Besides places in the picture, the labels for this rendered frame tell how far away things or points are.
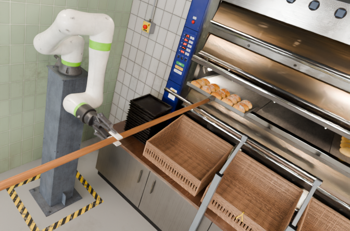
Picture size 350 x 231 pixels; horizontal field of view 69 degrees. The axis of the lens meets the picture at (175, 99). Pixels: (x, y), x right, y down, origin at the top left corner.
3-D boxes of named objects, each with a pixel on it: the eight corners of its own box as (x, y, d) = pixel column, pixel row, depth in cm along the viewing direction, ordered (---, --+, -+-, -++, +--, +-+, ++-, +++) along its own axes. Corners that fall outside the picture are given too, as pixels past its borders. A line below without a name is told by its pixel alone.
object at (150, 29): (146, 30, 247) (148, 20, 243) (153, 34, 243) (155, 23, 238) (140, 30, 241) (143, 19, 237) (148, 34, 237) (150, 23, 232)
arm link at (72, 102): (58, 108, 140) (60, 91, 135) (77, 104, 150) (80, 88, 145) (72, 122, 134) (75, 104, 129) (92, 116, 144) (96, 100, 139)
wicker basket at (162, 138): (174, 136, 251) (183, 113, 239) (223, 170, 226) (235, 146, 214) (140, 154, 213) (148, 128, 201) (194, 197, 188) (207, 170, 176)
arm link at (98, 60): (84, 45, 136) (97, 51, 131) (101, 45, 145) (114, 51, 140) (78, 105, 150) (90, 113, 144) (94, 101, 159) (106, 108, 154)
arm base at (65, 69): (46, 60, 175) (46, 52, 173) (66, 59, 187) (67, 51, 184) (65, 76, 162) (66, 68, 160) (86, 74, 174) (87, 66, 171)
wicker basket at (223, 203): (226, 172, 225) (238, 148, 213) (287, 215, 200) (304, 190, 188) (198, 201, 186) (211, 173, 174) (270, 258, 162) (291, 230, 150)
